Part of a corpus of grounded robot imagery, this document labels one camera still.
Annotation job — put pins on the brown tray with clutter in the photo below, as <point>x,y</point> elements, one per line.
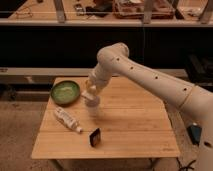
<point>135,9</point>

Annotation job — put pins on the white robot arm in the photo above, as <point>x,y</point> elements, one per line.
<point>186,97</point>

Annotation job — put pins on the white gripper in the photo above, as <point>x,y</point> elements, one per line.
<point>97,80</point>

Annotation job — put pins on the green bowl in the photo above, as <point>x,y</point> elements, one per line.
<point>65,92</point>

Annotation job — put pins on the black rectangular block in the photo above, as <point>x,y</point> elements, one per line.
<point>95,137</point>

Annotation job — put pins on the black power box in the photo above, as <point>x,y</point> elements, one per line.
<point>194,132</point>

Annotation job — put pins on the white plastic bottle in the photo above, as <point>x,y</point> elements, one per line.
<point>68,121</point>

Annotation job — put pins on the wooden folding table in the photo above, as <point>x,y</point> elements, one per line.
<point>133,124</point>

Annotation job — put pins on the translucent ceramic cup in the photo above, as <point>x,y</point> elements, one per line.
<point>92,105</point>

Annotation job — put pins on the white sponge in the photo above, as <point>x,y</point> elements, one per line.
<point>89,96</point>

